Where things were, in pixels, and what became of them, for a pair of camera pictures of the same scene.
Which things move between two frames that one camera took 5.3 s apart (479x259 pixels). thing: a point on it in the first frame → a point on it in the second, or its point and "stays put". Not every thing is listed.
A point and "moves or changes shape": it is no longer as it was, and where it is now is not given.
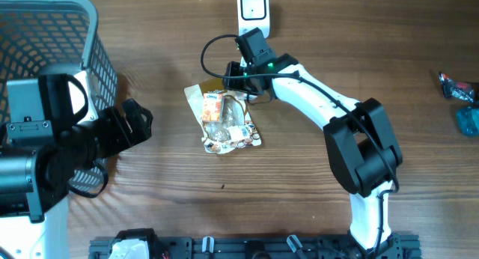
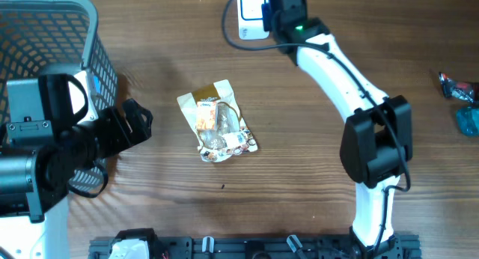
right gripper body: [243, 84] → [268, 20]
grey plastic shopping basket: [48, 34] stays put
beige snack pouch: [236, 129] moves or changes shape
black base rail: [393, 246] stays put
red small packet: [453, 89] stays put
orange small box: [212, 105] → [206, 115]
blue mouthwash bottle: [468, 118] stays put
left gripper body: [111, 135] stays put
